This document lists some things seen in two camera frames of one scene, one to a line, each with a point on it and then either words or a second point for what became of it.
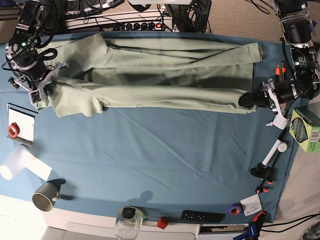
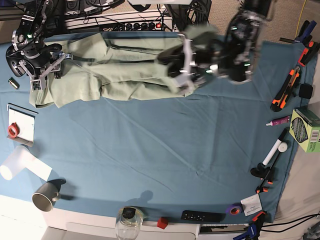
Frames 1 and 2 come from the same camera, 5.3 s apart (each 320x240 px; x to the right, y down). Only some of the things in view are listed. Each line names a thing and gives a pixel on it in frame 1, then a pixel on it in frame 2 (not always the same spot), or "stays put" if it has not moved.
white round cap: x=282 y=147 stays put
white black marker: x=271 y=152 stays put
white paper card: x=251 y=205 stays put
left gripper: x=279 y=93 -> x=197 y=60
